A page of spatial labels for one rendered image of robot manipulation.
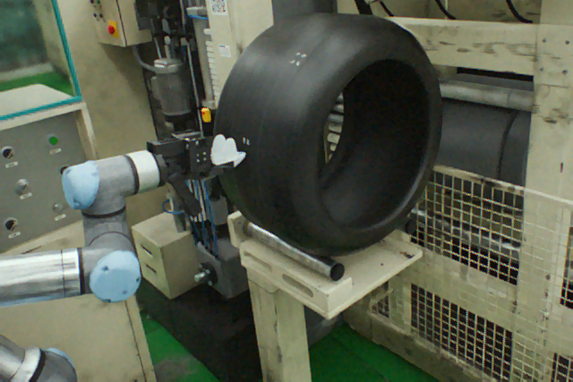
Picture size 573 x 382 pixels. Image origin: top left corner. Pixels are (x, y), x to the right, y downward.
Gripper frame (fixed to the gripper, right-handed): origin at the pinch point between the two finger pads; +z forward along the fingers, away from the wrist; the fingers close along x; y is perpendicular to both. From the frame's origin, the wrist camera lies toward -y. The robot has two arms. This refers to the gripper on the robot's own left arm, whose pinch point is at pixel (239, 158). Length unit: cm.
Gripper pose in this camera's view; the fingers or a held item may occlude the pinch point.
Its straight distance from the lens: 114.2
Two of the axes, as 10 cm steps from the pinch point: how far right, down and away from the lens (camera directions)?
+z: 7.6, -2.2, 6.1
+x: -6.5, -2.5, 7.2
